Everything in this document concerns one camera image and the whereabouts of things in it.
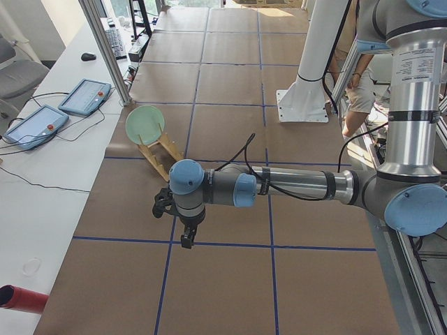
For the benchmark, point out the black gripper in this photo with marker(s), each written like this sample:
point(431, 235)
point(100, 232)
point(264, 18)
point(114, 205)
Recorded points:
point(189, 222)

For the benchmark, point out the light green plate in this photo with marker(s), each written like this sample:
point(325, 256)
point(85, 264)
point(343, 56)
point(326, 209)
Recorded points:
point(144, 125)

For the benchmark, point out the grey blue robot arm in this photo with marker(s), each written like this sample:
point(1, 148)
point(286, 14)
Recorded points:
point(404, 191)

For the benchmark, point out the wooden dish rack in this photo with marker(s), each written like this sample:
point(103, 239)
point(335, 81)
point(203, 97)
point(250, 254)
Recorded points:
point(162, 150)

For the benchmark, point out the far blue teach pendant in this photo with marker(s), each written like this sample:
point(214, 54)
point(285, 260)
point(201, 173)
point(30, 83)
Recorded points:
point(86, 97)

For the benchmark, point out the blue teach pendant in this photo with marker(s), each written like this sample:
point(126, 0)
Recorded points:
point(38, 127)
point(86, 97)

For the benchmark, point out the near blue teach pendant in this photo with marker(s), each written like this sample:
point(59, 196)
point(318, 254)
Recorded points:
point(38, 127)

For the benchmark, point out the red cylinder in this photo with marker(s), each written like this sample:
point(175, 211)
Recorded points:
point(21, 299)

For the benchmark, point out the black computer mouse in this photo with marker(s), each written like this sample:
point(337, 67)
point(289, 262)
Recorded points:
point(88, 56)

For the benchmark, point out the black keyboard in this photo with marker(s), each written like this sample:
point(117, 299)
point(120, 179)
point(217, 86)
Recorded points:
point(116, 43)

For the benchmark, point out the person in beige clothes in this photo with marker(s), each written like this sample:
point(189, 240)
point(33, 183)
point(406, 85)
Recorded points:
point(360, 86)

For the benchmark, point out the grey office chair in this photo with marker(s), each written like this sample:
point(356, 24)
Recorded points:
point(19, 79)

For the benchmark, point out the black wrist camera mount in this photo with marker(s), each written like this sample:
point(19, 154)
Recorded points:
point(164, 203)

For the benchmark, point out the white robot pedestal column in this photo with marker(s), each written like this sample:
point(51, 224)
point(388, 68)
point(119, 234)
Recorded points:
point(304, 100)

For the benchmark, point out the aluminium frame post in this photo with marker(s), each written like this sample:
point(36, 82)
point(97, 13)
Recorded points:
point(93, 18)

